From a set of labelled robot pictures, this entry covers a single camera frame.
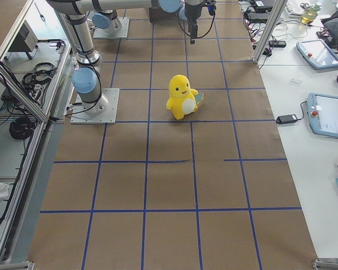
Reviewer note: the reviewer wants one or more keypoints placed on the black gripper near toy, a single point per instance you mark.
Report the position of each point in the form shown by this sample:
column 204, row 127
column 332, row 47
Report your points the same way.
column 192, row 10

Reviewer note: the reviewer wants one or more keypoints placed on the silver robot arm near drawer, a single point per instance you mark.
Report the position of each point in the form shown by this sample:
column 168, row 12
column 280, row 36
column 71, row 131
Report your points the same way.
column 107, row 25

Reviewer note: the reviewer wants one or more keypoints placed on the silver robot arm near toy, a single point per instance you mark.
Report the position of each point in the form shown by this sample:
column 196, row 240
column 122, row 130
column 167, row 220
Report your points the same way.
column 98, row 105

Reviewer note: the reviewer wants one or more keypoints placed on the yellow plush dinosaur toy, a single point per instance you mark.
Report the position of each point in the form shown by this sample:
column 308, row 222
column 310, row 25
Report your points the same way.
column 183, row 99

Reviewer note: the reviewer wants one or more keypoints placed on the yellow liquid bottle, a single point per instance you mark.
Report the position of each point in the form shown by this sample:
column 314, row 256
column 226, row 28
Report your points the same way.
column 311, row 13

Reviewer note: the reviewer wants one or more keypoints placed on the teach pendant far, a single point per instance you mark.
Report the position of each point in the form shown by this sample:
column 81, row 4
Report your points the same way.
column 318, row 54

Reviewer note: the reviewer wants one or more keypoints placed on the teach pendant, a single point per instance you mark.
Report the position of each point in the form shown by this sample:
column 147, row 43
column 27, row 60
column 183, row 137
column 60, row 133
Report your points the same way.
column 323, row 114
column 318, row 54

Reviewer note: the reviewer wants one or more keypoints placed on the black power adapter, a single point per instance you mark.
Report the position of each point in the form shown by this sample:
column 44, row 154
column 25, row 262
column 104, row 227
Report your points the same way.
column 286, row 119

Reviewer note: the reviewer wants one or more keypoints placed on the grey electronics box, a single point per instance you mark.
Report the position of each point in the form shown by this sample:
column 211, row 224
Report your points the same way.
column 25, row 41

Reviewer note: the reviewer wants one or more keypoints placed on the teach pendant near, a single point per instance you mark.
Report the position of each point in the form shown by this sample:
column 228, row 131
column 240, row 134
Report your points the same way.
column 323, row 114

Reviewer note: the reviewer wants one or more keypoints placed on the aluminium frame post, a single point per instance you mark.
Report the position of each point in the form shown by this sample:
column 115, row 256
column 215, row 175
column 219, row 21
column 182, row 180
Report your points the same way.
column 269, row 27

